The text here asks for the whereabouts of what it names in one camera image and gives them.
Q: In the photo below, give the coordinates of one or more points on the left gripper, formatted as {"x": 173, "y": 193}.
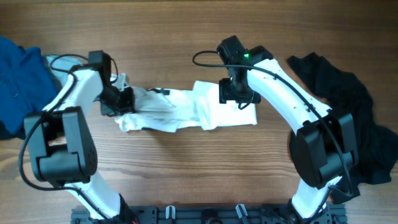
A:
{"x": 126, "y": 107}

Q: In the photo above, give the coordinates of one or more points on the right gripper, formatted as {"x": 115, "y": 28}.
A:
{"x": 226, "y": 93}

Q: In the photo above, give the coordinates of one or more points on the white polo shirt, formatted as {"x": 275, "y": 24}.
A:
{"x": 168, "y": 110}

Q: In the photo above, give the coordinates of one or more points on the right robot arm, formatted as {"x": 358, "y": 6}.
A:
{"x": 323, "y": 145}

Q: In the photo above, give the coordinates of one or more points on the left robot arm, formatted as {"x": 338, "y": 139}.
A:
{"x": 59, "y": 154}

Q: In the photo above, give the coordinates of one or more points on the light grey shirt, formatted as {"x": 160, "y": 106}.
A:
{"x": 65, "y": 63}

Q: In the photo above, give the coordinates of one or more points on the blue shirt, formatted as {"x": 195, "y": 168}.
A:
{"x": 26, "y": 85}

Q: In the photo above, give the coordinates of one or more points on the dark garment under blue shirt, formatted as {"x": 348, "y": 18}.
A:
{"x": 9, "y": 135}

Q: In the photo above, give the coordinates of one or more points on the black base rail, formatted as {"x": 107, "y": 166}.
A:
{"x": 265, "y": 214}

